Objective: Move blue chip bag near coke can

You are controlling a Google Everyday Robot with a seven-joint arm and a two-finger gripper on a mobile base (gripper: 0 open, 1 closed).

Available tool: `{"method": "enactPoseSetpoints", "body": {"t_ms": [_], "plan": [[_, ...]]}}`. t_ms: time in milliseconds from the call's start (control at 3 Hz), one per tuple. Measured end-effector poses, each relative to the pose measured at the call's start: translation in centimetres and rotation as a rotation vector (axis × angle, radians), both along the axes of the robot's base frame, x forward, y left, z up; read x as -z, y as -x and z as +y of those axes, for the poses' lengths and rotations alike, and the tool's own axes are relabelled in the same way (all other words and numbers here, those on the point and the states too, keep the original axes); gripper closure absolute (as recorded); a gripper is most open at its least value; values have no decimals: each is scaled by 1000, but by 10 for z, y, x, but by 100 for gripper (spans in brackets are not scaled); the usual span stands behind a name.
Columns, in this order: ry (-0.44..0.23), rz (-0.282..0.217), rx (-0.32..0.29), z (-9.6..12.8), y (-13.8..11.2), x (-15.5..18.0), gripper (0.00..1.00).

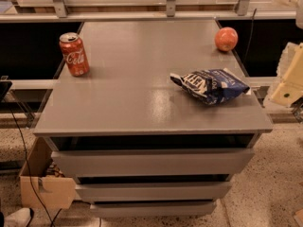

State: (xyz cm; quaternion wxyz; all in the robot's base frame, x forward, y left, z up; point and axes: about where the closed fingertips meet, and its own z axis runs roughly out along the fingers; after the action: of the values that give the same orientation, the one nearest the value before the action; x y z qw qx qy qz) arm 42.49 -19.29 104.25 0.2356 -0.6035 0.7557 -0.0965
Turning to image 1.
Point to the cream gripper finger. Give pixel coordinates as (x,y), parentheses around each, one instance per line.
(288,85)

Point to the blue chip bag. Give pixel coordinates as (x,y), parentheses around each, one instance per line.
(211,86)

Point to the red coke can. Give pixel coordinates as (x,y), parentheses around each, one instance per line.
(74,54)

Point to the orange fruit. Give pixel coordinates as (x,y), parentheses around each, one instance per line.
(226,39)

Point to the grey drawer cabinet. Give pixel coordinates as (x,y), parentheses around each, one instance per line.
(134,142)

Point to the cardboard box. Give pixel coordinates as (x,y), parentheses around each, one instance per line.
(39,188)

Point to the metal shelf frame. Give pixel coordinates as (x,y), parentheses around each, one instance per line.
(151,9)

